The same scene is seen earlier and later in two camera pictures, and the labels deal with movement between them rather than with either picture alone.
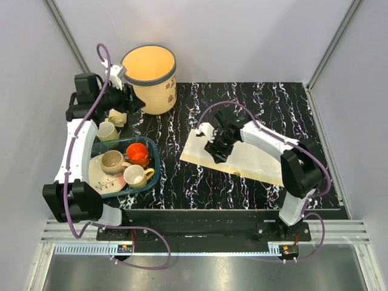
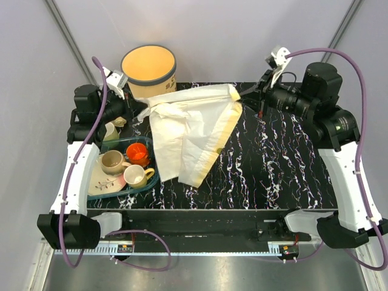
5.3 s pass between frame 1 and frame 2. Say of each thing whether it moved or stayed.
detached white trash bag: moved
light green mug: stayed
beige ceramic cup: stayed
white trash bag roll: stayed
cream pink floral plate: stayed
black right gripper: moved
